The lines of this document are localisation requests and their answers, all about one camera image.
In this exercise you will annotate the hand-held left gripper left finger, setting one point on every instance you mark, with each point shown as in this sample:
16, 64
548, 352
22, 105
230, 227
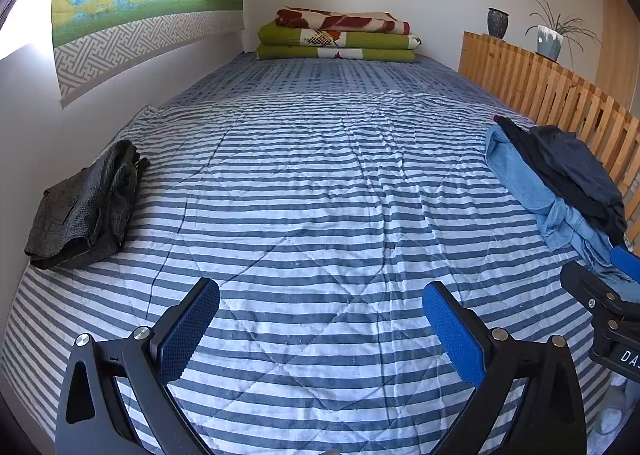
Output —
190, 330

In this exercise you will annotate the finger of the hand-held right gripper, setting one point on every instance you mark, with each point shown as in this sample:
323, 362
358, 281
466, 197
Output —
627, 261
585, 282

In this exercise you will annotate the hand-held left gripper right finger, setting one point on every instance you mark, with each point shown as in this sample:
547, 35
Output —
452, 335

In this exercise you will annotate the dark navy garment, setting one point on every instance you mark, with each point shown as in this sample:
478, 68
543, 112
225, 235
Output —
575, 165

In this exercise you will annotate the light blue denim jeans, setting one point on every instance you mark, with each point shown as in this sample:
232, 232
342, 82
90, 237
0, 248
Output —
520, 180

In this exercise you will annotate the black garment with pink trim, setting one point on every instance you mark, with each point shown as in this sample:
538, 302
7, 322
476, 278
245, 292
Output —
530, 155

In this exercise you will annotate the folded dark grey pants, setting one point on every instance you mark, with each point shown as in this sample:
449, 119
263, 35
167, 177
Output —
85, 210

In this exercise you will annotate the blue white striped bed quilt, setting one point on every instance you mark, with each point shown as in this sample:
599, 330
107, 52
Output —
320, 185

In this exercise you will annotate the light wooden door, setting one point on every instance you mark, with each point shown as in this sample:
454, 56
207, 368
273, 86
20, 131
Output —
620, 45

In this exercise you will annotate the potted plant in pale pot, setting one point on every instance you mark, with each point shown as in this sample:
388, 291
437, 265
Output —
549, 42

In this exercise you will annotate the dark speckled vase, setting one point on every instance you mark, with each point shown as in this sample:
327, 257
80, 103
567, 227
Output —
498, 22

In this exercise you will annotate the green patterned folded blanket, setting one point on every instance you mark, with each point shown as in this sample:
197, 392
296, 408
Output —
290, 35
290, 53

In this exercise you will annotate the red white floral folded blanket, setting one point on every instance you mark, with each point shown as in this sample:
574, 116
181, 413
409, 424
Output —
345, 21

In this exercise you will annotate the bright window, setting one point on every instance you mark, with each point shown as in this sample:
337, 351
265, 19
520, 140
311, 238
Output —
27, 15

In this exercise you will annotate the wooden slatted bed rail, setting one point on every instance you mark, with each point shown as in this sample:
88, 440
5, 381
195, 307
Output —
540, 77

